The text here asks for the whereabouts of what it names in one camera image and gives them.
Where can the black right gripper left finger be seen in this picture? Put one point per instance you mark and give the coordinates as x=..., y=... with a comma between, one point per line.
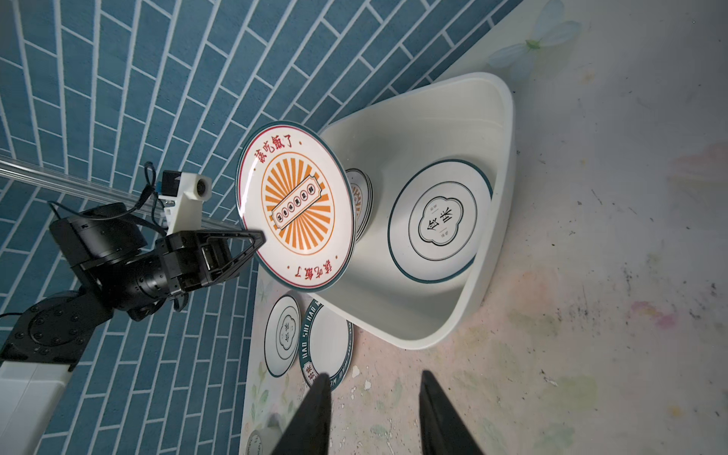
x=309, y=429

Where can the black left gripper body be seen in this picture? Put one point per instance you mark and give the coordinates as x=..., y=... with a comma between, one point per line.
x=180, y=255

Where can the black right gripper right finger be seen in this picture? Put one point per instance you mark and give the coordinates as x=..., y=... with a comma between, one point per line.
x=442, y=429

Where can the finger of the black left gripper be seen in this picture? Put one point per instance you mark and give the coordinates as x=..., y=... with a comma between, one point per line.
x=208, y=274
x=229, y=251

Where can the orange sunburst plate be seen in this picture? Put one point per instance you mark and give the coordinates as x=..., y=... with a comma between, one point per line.
x=292, y=188
x=362, y=197

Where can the white clover plate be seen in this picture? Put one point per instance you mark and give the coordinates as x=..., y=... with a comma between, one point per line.
x=438, y=220
x=282, y=336

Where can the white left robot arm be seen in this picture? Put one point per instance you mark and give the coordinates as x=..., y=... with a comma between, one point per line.
x=104, y=247

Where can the white plastic bin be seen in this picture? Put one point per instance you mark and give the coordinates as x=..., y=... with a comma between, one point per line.
x=469, y=117

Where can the green rim plate left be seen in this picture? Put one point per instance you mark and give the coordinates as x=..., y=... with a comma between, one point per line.
x=326, y=345

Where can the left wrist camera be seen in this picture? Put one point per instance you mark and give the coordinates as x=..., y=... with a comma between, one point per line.
x=183, y=195

